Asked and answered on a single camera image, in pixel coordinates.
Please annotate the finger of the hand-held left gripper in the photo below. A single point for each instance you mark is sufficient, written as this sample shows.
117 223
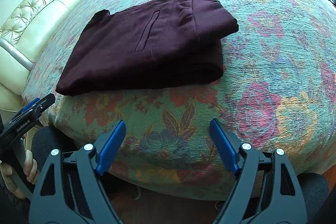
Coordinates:
30 106
44 104

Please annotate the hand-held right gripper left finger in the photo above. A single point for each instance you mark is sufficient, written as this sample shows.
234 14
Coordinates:
111 145

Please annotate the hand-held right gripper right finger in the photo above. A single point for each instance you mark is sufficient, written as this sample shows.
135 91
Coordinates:
223 145

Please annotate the maroon pants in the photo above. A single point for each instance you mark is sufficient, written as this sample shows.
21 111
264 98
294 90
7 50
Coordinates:
147 56

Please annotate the person's left hand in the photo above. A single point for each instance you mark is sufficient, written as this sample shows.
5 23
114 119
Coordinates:
31 166

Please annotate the person's left leg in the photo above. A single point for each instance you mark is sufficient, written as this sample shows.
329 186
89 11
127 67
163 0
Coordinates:
47 137

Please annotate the person's leg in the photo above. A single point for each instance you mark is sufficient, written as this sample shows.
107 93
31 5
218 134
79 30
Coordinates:
315 187
47 137

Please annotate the floral bedspread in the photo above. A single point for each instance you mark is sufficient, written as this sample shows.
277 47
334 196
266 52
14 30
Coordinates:
262 69

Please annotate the person's right leg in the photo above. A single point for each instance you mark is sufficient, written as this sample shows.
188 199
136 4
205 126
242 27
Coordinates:
315 187

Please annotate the cream tufted leather headboard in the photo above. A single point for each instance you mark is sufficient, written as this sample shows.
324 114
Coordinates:
39 3

